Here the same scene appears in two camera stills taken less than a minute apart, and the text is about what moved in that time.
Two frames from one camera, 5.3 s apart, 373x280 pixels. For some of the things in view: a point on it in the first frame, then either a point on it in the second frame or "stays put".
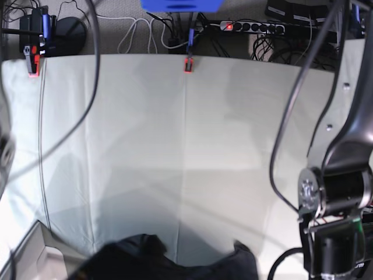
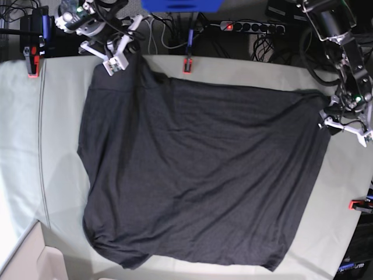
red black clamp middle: [189, 63] stays put
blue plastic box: [182, 6] stays put
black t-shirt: [144, 256] to [194, 171]
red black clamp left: [32, 55] stays put
